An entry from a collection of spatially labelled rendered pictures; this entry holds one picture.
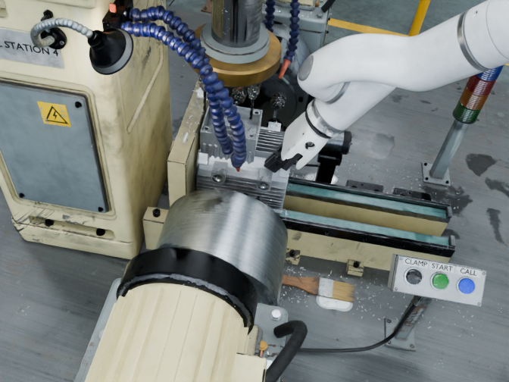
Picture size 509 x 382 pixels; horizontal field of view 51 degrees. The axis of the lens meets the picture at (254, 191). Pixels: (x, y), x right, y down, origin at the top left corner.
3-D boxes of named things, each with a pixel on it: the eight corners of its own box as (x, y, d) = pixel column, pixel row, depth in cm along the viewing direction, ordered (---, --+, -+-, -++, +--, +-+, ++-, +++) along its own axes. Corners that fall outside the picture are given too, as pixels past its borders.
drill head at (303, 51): (203, 149, 141) (204, 71, 122) (232, 61, 168) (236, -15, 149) (296, 165, 140) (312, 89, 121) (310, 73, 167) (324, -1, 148)
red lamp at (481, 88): (467, 94, 132) (474, 79, 129) (464, 79, 136) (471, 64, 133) (491, 98, 132) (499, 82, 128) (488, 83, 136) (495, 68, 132)
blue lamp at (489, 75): (474, 79, 129) (482, 64, 125) (471, 64, 133) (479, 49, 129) (499, 82, 128) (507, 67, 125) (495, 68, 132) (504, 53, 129)
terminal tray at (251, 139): (199, 156, 117) (199, 132, 111) (209, 124, 124) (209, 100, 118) (253, 165, 116) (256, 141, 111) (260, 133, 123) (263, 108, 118)
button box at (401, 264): (386, 287, 107) (391, 292, 101) (391, 252, 107) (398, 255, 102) (472, 303, 106) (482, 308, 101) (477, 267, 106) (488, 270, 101)
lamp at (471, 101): (460, 108, 135) (467, 94, 132) (458, 93, 139) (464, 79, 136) (484, 111, 135) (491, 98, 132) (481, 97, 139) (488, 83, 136)
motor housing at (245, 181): (195, 214, 125) (195, 158, 111) (211, 158, 138) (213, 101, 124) (279, 228, 125) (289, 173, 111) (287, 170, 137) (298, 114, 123)
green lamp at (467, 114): (454, 121, 139) (460, 108, 135) (452, 107, 143) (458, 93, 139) (477, 125, 139) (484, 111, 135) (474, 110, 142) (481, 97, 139)
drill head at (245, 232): (123, 398, 97) (105, 336, 78) (174, 239, 121) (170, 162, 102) (257, 424, 96) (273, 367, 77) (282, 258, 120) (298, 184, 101)
